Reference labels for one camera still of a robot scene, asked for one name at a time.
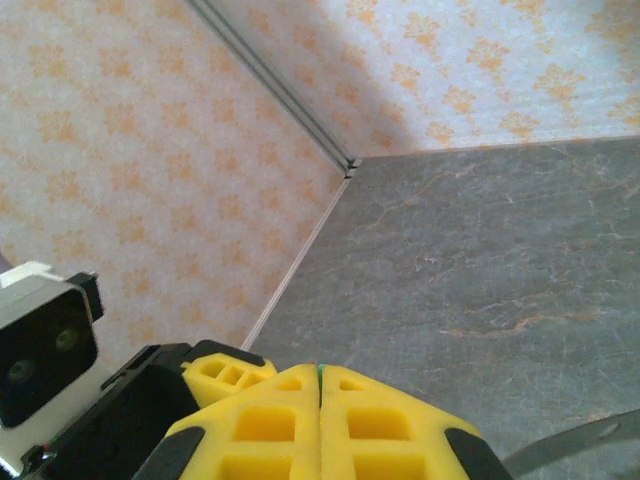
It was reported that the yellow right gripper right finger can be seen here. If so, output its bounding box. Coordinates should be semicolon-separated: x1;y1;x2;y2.
319;363;515;480

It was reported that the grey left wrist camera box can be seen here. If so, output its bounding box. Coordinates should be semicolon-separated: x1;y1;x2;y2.
0;262;105;431

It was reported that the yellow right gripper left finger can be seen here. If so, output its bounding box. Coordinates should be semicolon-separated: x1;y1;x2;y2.
133;363;322;480

